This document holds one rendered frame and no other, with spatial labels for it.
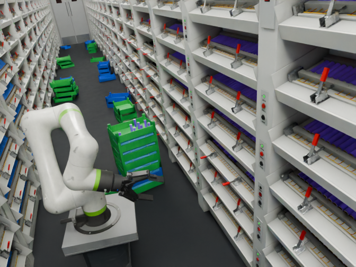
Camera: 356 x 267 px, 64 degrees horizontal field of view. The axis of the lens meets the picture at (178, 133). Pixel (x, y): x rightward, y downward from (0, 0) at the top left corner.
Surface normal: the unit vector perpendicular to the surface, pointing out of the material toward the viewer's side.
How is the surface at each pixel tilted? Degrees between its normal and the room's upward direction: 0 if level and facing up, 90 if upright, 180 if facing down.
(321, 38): 109
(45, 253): 0
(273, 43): 90
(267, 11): 90
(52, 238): 0
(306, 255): 19
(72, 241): 3
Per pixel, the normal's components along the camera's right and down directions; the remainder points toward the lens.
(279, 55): 0.33, 0.40
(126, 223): -0.07, -0.90
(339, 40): -0.85, 0.51
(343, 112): -0.40, -0.76
